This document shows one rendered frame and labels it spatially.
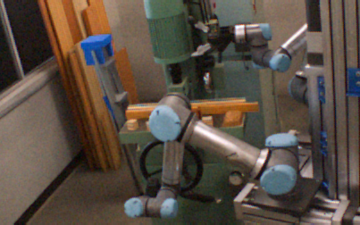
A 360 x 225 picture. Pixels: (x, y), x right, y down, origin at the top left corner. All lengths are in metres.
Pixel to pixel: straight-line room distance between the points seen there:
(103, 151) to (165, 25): 1.90
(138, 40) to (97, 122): 1.39
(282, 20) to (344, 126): 2.81
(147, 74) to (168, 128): 3.46
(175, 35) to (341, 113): 0.84
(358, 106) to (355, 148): 0.17
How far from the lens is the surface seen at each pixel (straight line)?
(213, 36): 2.13
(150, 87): 5.14
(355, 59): 1.76
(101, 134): 3.90
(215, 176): 2.42
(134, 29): 4.98
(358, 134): 1.87
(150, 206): 1.91
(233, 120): 2.29
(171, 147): 1.88
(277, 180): 1.68
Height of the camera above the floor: 1.89
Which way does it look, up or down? 23 degrees down
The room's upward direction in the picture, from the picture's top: 10 degrees counter-clockwise
